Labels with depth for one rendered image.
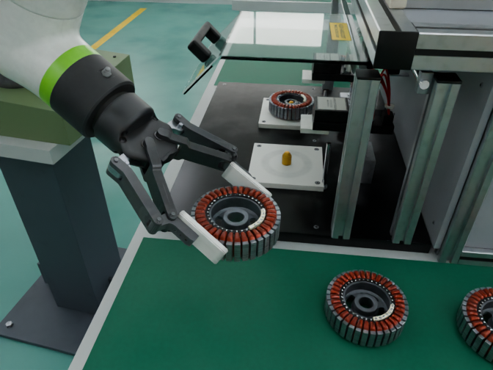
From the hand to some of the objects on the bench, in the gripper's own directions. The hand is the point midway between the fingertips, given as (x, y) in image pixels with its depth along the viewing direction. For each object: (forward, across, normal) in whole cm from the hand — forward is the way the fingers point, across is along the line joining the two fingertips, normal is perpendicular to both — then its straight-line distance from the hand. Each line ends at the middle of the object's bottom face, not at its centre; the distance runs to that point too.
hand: (234, 217), depth 53 cm
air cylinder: (+13, -39, -9) cm, 42 cm away
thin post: (+10, -31, -11) cm, 34 cm away
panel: (+18, -54, -6) cm, 57 cm away
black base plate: (0, -46, -19) cm, 49 cm away
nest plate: (+2, -34, -16) cm, 37 cm away
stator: (+23, -7, -5) cm, 25 cm away
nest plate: (-6, -56, -20) cm, 60 cm away
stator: (+38, -12, +4) cm, 40 cm away
